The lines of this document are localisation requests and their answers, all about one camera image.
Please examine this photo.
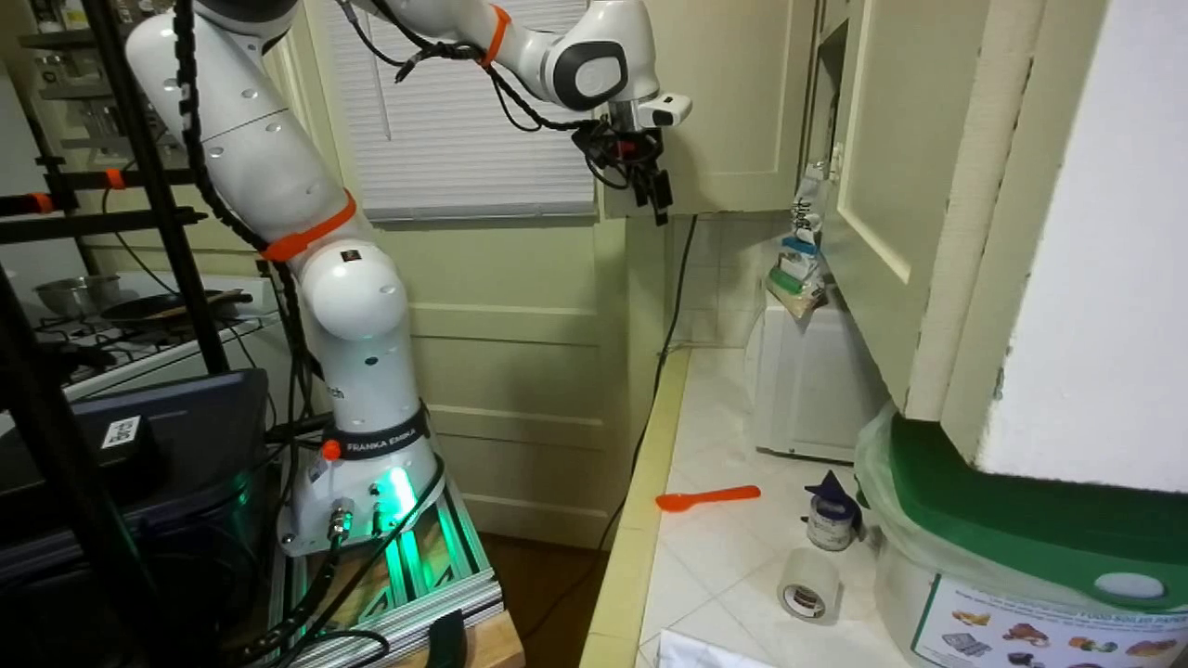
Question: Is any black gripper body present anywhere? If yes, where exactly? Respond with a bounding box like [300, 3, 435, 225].
[573, 112, 674, 190]

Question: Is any closed cream cupboard door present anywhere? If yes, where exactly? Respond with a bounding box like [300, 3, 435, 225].
[820, 0, 1112, 428]

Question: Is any white window blind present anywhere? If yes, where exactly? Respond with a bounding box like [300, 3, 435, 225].
[322, 0, 601, 230]

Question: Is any orange plastic spatula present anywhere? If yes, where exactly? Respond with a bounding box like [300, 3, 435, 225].
[653, 482, 765, 517]

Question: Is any small jar with dark lid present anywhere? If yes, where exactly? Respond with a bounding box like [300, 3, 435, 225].
[802, 468, 865, 555]

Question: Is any white tape roll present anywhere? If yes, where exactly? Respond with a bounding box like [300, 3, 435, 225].
[775, 546, 847, 625]

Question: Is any white bin with green bag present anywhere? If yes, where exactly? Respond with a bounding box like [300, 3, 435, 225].
[856, 405, 1188, 668]

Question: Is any dark box with white label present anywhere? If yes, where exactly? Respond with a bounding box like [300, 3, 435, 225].
[0, 368, 276, 587]

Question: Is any black metal rack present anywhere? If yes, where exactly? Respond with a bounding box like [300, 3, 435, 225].
[0, 0, 273, 379]

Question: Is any shelf with jars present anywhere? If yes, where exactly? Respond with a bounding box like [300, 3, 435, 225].
[0, 0, 141, 128]

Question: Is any black stand pole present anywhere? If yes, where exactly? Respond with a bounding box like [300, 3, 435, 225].
[0, 263, 180, 668]

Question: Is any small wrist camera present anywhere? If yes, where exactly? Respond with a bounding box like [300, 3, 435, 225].
[633, 90, 695, 128]

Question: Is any black power cable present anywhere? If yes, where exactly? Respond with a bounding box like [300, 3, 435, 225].
[592, 216, 705, 564]

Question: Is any cream wall cupboard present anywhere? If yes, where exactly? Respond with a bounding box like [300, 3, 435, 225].
[809, 0, 1188, 498]

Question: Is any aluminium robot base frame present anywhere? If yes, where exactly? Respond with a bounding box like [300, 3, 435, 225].
[265, 482, 504, 668]

